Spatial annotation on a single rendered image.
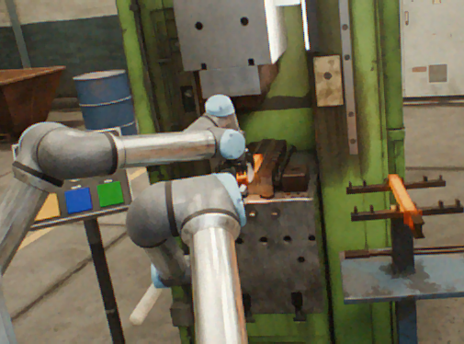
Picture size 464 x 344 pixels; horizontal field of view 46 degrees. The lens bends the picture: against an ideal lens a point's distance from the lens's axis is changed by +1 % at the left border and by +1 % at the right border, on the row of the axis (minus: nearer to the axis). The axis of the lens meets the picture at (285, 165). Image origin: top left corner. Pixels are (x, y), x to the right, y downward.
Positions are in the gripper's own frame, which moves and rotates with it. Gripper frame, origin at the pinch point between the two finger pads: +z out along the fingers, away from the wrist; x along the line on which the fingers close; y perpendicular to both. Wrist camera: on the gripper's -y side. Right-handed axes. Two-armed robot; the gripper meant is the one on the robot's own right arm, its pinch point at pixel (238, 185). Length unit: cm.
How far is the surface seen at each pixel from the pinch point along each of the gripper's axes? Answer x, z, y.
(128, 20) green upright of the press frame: -39, 30, -53
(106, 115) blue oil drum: -244, 398, 45
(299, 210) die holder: 16.7, 11.3, 14.3
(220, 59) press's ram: -4.1, 16.2, -38.0
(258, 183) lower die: 2.7, 17.2, 5.8
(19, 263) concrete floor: -199, 148, 97
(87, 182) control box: -51, 1, -4
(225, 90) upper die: -4.1, 16.4, -27.7
